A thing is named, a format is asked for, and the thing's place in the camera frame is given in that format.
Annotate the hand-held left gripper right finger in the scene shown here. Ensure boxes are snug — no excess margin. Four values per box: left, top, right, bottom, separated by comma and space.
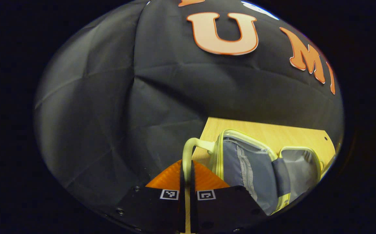
189, 159, 268, 234

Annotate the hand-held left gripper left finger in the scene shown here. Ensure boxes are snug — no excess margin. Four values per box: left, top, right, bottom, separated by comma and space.
100, 159, 186, 234

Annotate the small cream yellow suitcase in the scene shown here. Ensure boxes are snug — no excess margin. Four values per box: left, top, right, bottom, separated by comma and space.
182, 129, 324, 234

